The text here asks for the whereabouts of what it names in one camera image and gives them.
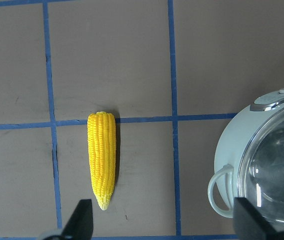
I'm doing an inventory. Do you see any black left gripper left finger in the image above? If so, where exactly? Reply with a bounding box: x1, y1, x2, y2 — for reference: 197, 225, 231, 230
37, 199, 93, 240

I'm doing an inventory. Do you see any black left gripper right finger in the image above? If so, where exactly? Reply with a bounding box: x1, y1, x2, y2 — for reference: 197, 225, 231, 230
233, 197, 284, 240

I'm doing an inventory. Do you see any glass pot lid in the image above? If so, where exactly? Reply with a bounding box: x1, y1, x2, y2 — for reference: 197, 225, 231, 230
238, 108, 284, 225

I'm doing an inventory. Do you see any yellow corn cob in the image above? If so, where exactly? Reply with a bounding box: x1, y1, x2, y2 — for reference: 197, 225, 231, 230
87, 111, 116, 211

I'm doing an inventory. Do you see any pale green cooking pot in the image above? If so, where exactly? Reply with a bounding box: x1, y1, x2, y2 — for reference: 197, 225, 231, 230
208, 88, 284, 218

